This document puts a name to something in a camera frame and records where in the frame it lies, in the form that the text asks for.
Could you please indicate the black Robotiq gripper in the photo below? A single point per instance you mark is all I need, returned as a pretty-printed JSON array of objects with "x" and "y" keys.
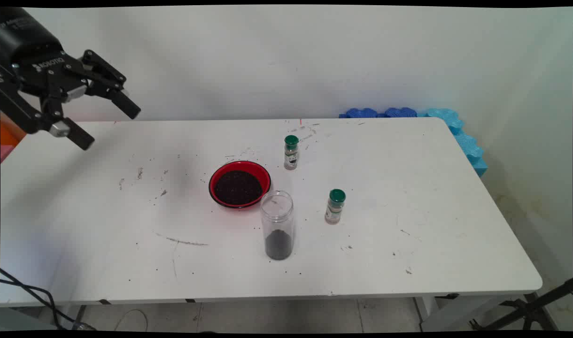
[{"x": 33, "y": 56}]

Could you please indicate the clear plastic jar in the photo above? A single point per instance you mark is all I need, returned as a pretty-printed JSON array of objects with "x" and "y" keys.
[{"x": 277, "y": 225}]

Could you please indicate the orange object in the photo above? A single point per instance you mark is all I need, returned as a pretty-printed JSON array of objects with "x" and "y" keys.
[{"x": 7, "y": 136}]

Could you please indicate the pink object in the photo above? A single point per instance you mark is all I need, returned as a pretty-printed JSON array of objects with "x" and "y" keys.
[{"x": 5, "y": 154}]

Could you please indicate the red bowl with dark seeds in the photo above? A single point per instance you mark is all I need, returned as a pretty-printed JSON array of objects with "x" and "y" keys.
[{"x": 237, "y": 188}]

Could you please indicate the green lid spice jar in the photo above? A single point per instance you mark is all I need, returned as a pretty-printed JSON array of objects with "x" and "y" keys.
[
  {"x": 335, "y": 209},
  {"x": 291, "y": 152}
]

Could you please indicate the white table leg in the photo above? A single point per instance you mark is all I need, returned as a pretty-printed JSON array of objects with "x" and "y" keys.
[{"x": 70, "y": 317}]

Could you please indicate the light blue foam mat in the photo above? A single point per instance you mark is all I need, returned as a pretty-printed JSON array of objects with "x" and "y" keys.
[{"x": 465, "y": 141}]

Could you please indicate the black tripod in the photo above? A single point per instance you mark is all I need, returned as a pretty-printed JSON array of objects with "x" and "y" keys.
[{"x": 530, "y": 307}]

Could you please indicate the white table leg frame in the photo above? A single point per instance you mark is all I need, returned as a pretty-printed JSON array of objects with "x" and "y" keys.
[{"x": 427, "y": 310}]

